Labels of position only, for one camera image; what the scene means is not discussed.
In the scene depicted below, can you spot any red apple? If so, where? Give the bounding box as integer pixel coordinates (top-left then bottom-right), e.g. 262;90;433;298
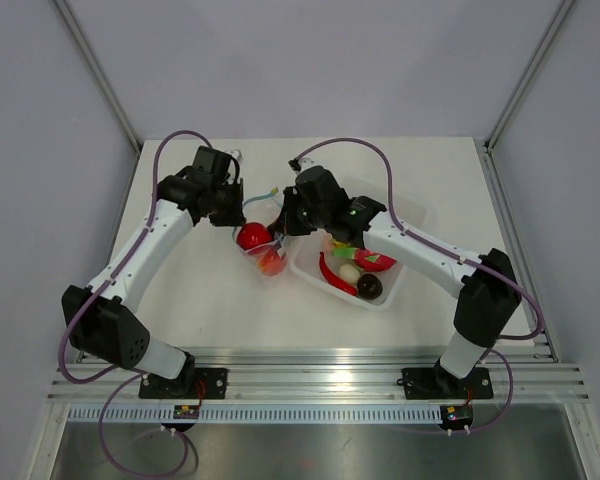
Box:
236;222;273;251

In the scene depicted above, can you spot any orange red tomato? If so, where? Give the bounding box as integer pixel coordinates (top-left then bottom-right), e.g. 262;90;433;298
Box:
257;249;287;277

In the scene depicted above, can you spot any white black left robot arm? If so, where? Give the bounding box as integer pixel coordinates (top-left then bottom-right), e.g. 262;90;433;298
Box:
61;146;245;398

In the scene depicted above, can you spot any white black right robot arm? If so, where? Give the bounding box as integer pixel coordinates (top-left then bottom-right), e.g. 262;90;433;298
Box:
273;160;521;398

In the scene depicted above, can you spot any pink dragon fruit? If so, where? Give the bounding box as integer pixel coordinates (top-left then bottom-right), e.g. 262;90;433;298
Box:
331;241;396;273

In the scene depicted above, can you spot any red chili pepper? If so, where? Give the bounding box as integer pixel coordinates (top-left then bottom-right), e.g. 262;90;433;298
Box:
319;252;357;296

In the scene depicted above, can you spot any white garlic bulb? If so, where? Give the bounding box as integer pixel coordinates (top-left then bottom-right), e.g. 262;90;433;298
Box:
338;263;361;285

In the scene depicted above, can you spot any white perforated plastic basket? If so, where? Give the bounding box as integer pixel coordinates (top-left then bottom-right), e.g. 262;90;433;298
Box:
289;174;431;311

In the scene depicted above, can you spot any left small circuit board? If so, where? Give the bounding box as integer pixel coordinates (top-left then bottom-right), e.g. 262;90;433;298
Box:
173;404;200;421

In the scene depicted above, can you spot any small circuit board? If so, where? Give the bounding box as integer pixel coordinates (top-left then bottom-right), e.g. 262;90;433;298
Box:
173;404;200;421
440;404;474;431

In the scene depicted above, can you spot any right small circuit board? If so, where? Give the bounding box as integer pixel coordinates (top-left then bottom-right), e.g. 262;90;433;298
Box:
440;404;474;431

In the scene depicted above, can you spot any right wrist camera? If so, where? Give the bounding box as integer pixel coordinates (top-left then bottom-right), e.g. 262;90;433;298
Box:
288;157;315;174

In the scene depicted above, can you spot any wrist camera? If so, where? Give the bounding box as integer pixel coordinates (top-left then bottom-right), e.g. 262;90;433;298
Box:
288;157;315;174
226;150;243;166

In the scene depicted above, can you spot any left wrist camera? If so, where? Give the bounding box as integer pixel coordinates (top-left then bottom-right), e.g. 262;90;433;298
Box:
226;150;243;166

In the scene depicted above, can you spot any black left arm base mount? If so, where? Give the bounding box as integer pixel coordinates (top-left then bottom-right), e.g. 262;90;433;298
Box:
138;367;229;400

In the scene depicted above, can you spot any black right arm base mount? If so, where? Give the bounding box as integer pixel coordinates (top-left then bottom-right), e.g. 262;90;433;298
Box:
396;367;494;400

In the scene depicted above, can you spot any left aluminium corner post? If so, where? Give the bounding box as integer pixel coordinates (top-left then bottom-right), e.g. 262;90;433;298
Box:
50;0;143;159

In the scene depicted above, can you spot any aluminium corner post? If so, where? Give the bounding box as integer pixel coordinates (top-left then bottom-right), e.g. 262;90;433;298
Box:
484;0;579;155
50;0;143;159

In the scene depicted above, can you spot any white slotted cable duct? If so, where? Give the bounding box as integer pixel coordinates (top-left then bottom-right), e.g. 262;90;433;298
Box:
68;403;441;425

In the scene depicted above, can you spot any aluminium rail frame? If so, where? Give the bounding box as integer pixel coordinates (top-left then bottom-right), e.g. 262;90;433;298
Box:
44;147;591;406

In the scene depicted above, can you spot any right aluminium corner post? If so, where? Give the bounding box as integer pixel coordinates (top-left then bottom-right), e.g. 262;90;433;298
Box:
484;0;579;155

